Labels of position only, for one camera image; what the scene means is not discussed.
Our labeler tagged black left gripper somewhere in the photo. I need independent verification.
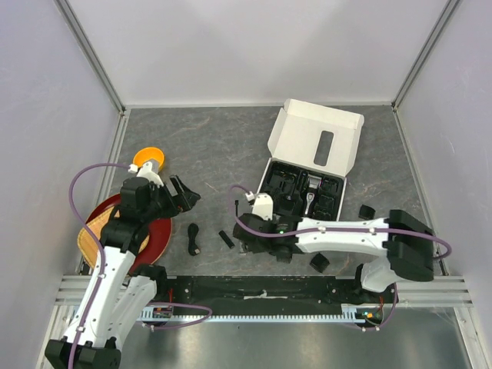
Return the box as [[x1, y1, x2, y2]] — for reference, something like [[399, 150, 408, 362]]
[[141, 175, 200, 224]]

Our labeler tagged black usb cable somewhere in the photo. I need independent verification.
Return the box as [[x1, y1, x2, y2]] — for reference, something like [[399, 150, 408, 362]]
[[187, 223, 201, 257]]

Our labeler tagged black silver hair clipper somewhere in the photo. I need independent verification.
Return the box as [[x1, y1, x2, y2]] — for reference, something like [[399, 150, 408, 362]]
[[304, 175, 322, 217]]

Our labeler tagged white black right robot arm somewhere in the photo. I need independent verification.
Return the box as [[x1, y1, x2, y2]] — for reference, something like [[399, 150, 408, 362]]
[[233, 210, 434, 303]]

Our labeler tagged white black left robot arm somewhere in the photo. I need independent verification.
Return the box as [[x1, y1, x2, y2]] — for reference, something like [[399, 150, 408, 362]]
[[45, 176, 201, 368]]

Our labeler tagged black comb guard left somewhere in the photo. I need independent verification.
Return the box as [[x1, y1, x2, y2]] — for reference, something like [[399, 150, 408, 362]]
[[276, 255, 292, 264]]

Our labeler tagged black comb guard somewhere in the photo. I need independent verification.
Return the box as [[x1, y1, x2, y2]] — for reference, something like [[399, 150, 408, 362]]
[[310, 253, 330, 274], [358, 204, 376, 220], [276, 255, 292, 264]]

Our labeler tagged black comb guard middle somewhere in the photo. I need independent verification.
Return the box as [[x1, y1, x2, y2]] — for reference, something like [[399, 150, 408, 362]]
[[310, 253, 330, 274]]

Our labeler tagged red round tray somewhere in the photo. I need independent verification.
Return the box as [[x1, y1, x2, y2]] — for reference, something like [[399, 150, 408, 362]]
[[86, 194, 172, 274]]

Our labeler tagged orange plastic bowl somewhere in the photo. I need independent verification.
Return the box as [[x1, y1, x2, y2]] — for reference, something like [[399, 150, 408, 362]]
[[132, 147, 165, 173]]

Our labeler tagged black cylindrical battery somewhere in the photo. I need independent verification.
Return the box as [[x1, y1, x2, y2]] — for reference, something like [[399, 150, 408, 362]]
[[218, 231, 235, 249]]

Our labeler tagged black plastic tray insert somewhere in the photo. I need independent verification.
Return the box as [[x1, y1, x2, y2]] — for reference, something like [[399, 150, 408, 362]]
[[258, 161, 346, 221]]

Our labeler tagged black comb guard right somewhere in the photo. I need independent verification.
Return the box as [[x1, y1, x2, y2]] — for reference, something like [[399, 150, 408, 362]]
[[358, 204, 376, 220]]

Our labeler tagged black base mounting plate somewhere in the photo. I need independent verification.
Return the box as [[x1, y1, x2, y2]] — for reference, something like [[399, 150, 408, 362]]
[[148, 276, 398, 317]]

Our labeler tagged woven bamboo tray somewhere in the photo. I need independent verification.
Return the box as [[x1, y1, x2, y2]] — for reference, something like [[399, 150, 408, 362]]
[[76, 214, 151, 268]]

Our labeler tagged white cardboard box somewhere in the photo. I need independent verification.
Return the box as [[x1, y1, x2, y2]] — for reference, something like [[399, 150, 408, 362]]
[[251, 98, 365, 231]]

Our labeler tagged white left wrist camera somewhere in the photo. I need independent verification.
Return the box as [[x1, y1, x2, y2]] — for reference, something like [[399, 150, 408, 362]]
[[128, 159, 164, 187]]

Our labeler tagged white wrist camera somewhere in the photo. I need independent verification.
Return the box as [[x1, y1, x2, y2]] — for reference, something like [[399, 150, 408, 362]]
[[128, 159, 164, 187], [245, 191, 274, 221]]

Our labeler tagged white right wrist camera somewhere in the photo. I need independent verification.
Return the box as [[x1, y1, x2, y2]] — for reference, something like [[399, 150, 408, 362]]
[[245, 191, 274, 221]]

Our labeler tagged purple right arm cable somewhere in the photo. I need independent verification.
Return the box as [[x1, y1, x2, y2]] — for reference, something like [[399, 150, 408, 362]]
[[228, 184, 453, 262]]

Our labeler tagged grey slotted cable duct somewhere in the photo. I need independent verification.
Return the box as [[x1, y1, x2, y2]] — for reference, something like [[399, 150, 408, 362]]
[[137, 306, 384, 324]]

